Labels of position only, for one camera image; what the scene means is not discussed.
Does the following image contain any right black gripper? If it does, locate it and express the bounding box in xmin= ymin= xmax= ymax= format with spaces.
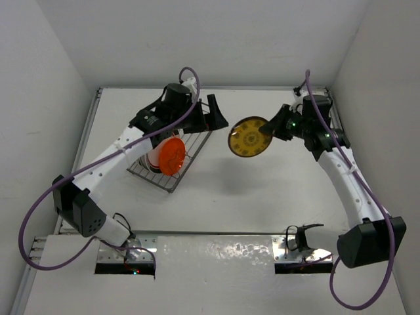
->
xmin=261 ymin=104 xmax=311 ymax=141

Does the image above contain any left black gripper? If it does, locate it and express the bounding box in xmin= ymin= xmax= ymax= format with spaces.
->
xmin=170 ymin=93 xmax=226 ymax=133

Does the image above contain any yellow patterned plate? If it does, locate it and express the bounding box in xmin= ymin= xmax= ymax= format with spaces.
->
xmin=228 ymin=116 xmax=272 ymax=158

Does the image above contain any orange plastic plate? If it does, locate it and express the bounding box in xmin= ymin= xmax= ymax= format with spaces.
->
xmin=159 ymin=137 xmax=186 ymax=176

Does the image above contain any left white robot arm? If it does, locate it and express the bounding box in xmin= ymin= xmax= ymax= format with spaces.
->
xmin=53 ymin=77 xmax=228 ymax=247

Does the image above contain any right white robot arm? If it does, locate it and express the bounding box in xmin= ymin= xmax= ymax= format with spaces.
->
xmin=259 ymin=87 xmax=406 ymax=268

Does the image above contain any white plate red rim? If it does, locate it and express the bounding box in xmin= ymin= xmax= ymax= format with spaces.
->
xmin=145 ymin=131 xmax=180 ymax=174

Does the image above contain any wire dish rack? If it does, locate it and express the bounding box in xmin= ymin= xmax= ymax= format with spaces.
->
xmin=126 ymin=101 xmax=214 ymax=193

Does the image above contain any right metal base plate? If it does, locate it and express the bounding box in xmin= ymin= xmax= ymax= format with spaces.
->
xmin=272 ymin=234 xmax=333 ymax=264

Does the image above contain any metal base plate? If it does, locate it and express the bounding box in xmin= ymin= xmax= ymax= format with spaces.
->
xmin=96 ymin=236 xmax=158 ymax=264
xmin=272 ymin=234 xmax=333 ymax=264

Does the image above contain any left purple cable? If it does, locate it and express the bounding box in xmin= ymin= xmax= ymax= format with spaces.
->
xmin=18 ymin=67 xmax=203 ymax=272

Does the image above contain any purple cable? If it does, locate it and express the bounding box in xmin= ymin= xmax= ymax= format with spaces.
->
xmin=304 ymin=69 xmax=394 ymax=311
xmin=18 ymin=67 xmax=203 ymax=272

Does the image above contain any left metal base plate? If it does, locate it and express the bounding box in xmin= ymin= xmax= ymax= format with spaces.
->
xmin=96 ymin=236 xmax=158 ymax=264

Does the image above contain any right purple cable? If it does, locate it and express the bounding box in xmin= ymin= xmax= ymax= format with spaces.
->
xmin=304 ymin=69 xmax=394 ymax=311

